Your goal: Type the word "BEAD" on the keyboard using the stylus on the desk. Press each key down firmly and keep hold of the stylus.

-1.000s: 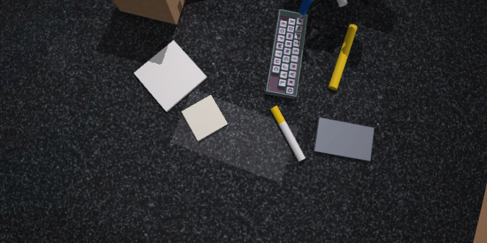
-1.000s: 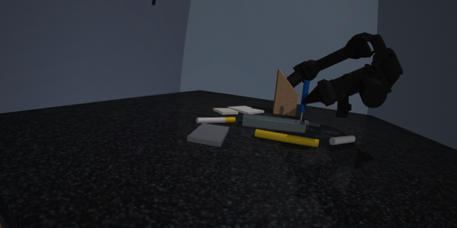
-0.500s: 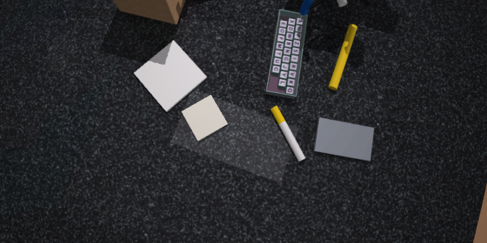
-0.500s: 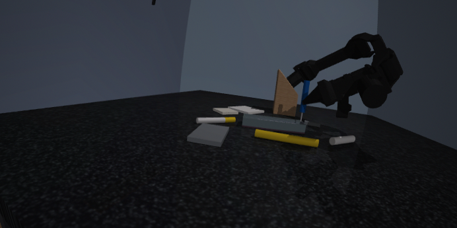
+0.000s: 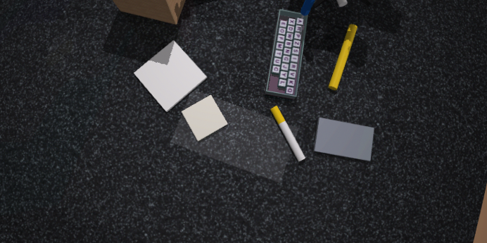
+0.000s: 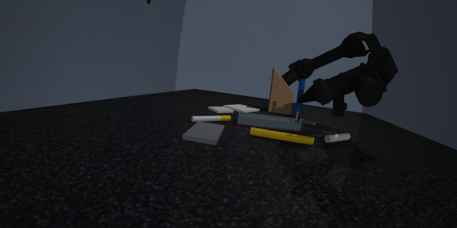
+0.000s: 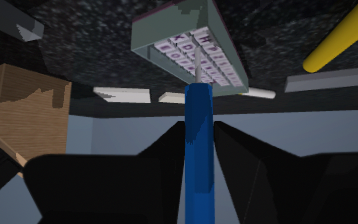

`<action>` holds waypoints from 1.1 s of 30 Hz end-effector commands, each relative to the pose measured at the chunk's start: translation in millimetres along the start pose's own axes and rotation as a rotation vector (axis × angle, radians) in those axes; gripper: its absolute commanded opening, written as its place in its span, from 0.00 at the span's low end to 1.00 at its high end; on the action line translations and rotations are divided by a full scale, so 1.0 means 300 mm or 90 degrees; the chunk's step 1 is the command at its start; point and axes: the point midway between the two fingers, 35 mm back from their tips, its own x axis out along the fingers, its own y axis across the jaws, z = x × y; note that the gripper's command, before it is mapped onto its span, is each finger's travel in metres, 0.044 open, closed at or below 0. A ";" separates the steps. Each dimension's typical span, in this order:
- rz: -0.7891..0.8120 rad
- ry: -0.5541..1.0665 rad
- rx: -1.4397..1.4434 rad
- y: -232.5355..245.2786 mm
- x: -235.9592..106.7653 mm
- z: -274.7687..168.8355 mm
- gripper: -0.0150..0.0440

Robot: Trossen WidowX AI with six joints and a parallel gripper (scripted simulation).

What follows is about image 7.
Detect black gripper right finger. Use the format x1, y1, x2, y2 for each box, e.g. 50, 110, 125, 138
213, 121, 358, 224

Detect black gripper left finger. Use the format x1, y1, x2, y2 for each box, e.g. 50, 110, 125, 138
22, 121, 186, 224

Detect blue stylus with grey tip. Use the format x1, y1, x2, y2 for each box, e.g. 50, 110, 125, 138
185, 47, 215, 224

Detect grey flat rectangular panel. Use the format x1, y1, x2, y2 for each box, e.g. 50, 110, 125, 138
284, 68, 358, 93

